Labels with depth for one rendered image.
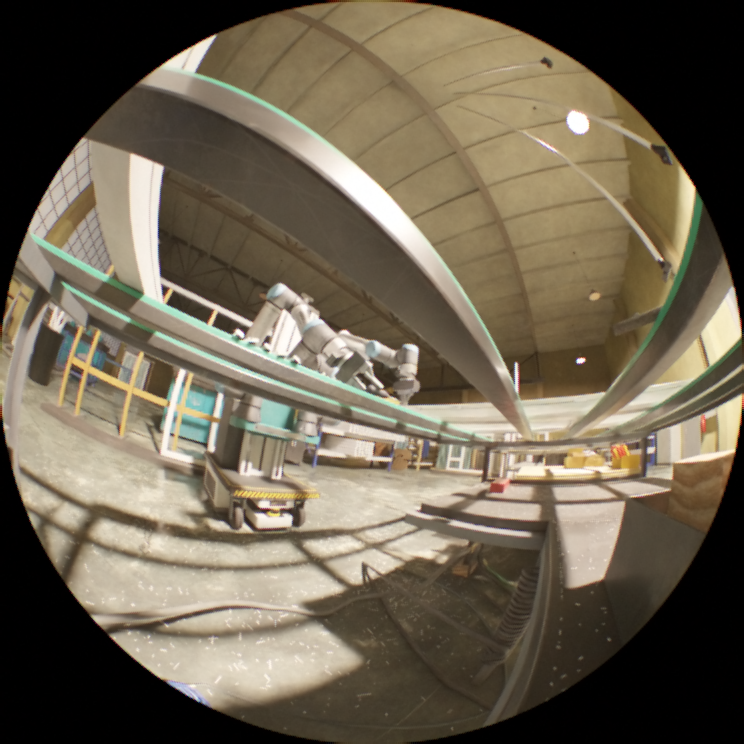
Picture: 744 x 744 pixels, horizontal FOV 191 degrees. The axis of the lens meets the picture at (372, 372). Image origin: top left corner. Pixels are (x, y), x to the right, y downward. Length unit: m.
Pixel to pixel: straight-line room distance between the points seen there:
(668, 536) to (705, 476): 0.06
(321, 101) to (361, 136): 1.75
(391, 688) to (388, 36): 8.80
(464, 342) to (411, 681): 0.88
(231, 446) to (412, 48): 8.54
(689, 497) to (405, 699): 0.76
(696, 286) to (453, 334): 0.21
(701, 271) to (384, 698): 0.91
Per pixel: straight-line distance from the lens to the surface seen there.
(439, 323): 0.15
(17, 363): 0.58
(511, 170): 8.43
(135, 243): 0.31
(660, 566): 0.22
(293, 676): 0.84
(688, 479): 0.26
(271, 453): 1.79
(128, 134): 0.15
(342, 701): 0.81
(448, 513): 0.64
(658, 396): 0.96
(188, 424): 4.25
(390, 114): 7.72
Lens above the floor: 0.74
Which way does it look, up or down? 18 degrees up
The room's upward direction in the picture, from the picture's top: 10 degrees clockwise
